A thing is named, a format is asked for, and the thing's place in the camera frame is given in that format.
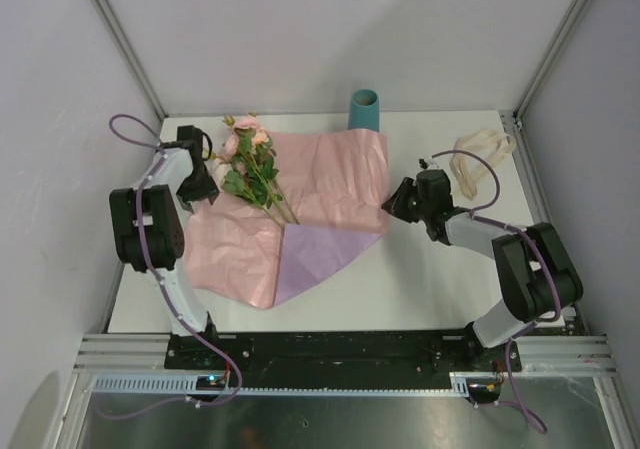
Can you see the aluminium frame post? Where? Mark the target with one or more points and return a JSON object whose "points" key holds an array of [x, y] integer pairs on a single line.
{"points": [[124, 47], [568, 25]]}

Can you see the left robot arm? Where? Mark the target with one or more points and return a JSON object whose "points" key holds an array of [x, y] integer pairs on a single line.
{"points": [[149, 219]]}

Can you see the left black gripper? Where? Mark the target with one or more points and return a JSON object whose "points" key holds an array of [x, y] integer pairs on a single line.
{"points": [[207, 190]]}

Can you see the right aluminium frame post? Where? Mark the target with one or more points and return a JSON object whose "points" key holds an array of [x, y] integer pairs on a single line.
{"points": [[568, 25]]}

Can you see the beige ribbon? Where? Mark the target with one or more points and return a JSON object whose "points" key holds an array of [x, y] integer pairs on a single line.
{"points": [[491, 145]]}

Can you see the white cable duct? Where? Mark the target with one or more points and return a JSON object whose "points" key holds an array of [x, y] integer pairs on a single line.
{"points": [[453, 385]]}

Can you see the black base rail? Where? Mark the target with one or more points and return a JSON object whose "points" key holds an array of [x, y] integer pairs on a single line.
{"points": [[351, 357]]}

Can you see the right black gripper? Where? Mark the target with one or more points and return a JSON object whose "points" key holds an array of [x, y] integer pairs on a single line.
{"points": [[395, 205]]}

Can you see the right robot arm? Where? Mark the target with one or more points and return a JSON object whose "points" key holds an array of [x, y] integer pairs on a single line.
{"points": [[536, 275]]}

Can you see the purple wrapping paper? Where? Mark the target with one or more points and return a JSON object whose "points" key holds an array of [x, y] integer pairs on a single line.
{"points": [[294, 209]]}

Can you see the pink flower bouquet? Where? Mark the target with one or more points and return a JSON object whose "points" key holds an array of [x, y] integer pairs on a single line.
{"points": [[245, 167]]}

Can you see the right aluminium table rail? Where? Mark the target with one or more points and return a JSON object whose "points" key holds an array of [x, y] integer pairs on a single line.
{"points": [[522, 199]]}

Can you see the teal conical vase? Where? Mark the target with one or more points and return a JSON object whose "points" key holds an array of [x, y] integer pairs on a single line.
{"points": [[364, 111]]}

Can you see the left aluminium frame post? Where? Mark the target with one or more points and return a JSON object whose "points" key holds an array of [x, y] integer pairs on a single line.
{"points": [[124, 47]]}

